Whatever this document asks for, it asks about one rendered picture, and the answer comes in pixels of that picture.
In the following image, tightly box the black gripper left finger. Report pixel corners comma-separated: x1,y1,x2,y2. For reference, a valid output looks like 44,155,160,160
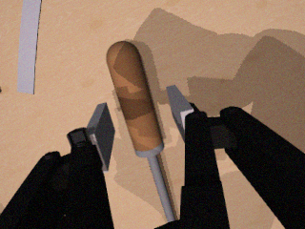
0,102,115,229

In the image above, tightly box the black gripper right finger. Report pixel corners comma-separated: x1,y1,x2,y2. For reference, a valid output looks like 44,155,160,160
166,85,305,229

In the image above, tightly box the grey flat bar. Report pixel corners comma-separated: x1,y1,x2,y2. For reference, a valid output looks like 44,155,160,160
17,0,41,94

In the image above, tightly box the wooden tool handle with metal rod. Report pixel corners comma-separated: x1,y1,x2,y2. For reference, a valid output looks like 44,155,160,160
106,41,175,222

